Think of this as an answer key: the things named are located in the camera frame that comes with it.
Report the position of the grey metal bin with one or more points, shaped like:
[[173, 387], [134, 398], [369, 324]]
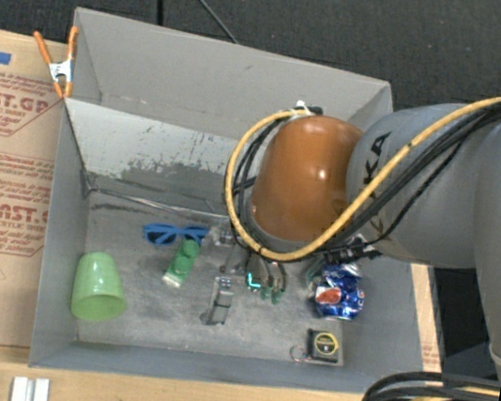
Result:
[[203, 82]]

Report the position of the crushed blue soda can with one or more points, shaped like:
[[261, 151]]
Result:
[[339, 295]]

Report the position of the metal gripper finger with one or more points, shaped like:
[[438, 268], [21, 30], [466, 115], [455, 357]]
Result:
[[231, 258], [221, 306]]

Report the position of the light green plastic cup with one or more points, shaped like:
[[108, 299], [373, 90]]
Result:
[[98, 286]]

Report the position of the black and yellow tape measure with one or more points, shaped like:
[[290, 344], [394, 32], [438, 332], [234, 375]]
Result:
[[325, 345]]

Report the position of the black cylinder on white bracket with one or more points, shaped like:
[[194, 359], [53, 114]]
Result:
[[350, 253]]

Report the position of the green and white bottle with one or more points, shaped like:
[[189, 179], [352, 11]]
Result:
[[183, 262]]

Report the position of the blue sunglasses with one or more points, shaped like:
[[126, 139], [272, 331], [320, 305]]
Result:
[[164, 233]]

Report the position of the brown cardboard board, red print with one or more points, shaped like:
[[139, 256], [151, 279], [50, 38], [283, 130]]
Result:
[[0, 219]]

